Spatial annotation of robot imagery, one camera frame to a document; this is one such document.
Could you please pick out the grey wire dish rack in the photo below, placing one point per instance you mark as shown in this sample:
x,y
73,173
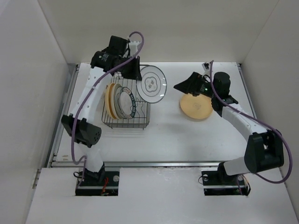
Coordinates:
x,y
142,115

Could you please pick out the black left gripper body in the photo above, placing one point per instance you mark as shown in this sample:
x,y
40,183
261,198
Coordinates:
x,y
127,56

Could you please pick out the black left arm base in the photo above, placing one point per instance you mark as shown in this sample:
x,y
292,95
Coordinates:
x,y
109,186

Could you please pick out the white bowl green band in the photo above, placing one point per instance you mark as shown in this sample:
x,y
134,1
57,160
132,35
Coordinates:
x,y
126,102

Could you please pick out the white plate green rim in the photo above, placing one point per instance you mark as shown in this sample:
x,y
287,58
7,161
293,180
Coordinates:
x,y
153,86

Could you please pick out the tan plastic plate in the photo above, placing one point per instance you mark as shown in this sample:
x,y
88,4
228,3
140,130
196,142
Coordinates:
x,y
199,107

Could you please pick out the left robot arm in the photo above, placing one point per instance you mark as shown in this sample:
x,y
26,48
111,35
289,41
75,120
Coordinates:
x,y
79,124

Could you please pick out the yellow plate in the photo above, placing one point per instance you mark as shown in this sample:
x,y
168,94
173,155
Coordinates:
x,y
107,101

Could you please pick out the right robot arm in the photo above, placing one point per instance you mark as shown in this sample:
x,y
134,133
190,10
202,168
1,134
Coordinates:
x,y
264,148

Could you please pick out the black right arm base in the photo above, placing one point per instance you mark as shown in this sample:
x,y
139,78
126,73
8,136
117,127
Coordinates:
x,y
236,185

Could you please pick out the cream white plate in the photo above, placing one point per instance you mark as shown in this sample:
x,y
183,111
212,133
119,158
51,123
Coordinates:
x,y
113,101

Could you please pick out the aluminium table rail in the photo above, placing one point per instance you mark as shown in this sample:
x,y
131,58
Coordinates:
x,y
171,138

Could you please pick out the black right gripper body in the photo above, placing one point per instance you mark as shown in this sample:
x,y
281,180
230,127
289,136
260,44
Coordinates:
x,y
206,88

